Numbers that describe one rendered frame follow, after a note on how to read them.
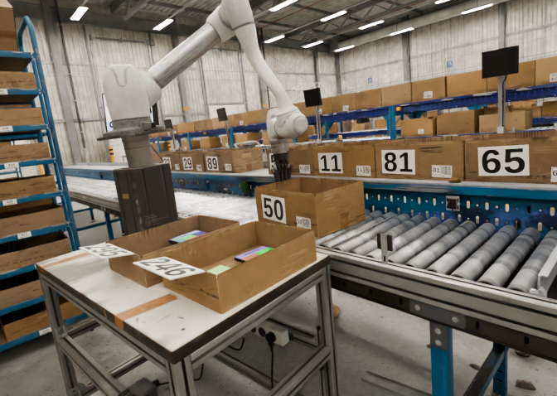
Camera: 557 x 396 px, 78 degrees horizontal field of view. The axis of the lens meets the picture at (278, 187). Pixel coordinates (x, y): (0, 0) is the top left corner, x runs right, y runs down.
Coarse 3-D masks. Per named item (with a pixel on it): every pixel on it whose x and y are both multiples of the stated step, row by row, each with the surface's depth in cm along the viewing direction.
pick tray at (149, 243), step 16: (176, 224) 138; (192, 224) 143; (208, 224) 140; (224, 224) 133; (112, 240) 120; (128, 240) 124; (144, 240) 129; (160, 240) 133; (192, 240) 111; (128, 256) 105; (144, 256) 100; (128, 272) 108; (144, 272) 100
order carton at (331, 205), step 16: (256, 192) 156; (272, 192) 146; (288, 192) 138; (304, 192) 173; (320, 192) 128; (336, 192) 133; (352, 192) 140; (288, 208) 139; (304, 208) 132; (320, 208) 128; (336, 208) 134; (352, 208) 141; (288, 224) 141; (320, 224) 129; (336, 224) 135; (352, 224) 141
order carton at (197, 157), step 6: (204, 150) 323; (210, 150) 321; (216, 150) 313; (180, 156) 306; (186, 156) 296; (192, 156) 289; (198, 156) 282; (192, 162) 291; (198, 162) 284; (204, 162) 280; (204, 168) 280
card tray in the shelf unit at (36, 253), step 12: (24, 240) 223; (36, 240) 228; (48, 240) 232; (60, 240) 211; (12, 252) 196; (24, 252) 199; (36, 252) 203; (48, 252) 207; (60, 252) 211; (0, 264) 193; (12, 264) 196; (24, 264) 200
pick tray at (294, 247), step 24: (216, 240) 114; (240, 240) 121; (264, 240) 124; (288, 240) 115; (312, 240) 106; (192, 264) 107; (216, 264) 111; (240, 264) 85; (264, 264) 91; (288, 264) 98; (168, 288) 99; (192, 288) 89; (216, 288) 81; (240, 288) 85; (264, 288) 92
